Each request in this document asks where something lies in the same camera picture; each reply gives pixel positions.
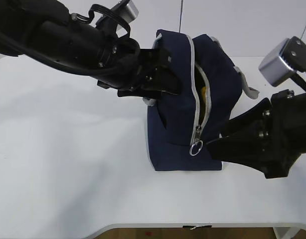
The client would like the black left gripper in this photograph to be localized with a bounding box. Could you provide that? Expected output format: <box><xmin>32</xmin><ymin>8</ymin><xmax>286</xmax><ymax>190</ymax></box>
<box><xmin>97</xmin><ymin>47</ymin><xmax>182</xmax><ymax>100</ymax></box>

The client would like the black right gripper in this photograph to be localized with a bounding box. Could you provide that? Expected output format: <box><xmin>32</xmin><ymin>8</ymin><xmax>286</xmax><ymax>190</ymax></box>
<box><xmin>207</xmin><ymin>92</ymin><xmax>306</xmax><ymax>179</ymax></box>

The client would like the navy blue lunch bag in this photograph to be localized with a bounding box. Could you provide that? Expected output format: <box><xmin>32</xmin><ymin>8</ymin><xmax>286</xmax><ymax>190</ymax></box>
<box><xmin>146</xmin><ymin>29</ymin><xmax>259</xmax><ymax>171</ymax></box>

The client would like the yellow banana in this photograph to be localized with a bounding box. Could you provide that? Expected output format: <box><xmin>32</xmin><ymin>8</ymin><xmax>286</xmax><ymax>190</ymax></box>
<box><xmin>199</xmin><ymin>86</ymin><xmax>207</xmax><ymax>116</ymax></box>

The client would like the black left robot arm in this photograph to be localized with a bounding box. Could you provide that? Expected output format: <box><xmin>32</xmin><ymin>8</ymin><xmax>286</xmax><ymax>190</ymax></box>
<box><xmin>0</xmin><ymin>0</ymin><xmax>182</xmax><ymax>100</ymax></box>

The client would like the black tape on table edge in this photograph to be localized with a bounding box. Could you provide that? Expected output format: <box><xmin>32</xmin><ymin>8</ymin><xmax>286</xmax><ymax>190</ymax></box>
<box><xmin>182</xmin><ymin>225</ymin><xmax>212</xmax><ymax>230</ymax></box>

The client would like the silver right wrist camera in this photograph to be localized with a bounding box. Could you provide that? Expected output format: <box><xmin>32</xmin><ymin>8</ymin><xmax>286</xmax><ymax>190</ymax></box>
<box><xmin>259</xmin><ymin>36</ymin><xmax>306</xmax><ymax>91</ymax></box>

